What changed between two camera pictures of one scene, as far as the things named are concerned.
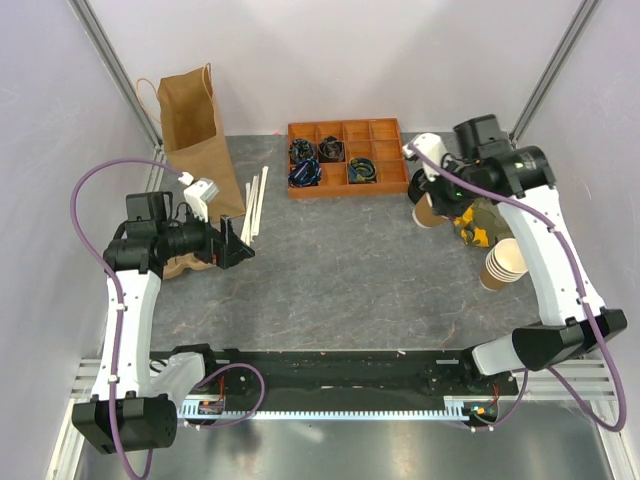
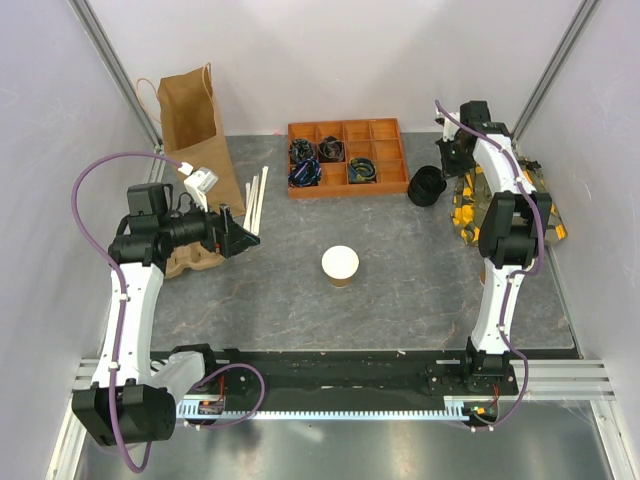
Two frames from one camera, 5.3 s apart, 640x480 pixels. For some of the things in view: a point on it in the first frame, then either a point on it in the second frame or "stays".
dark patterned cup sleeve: [301, 149] stays
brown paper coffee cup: [424, 214] to [339, 264]
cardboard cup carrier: [179, 263] stays
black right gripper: [440, 204] to [450, 170]
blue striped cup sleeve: [306, 172] stays
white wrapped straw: [252, 210] stays
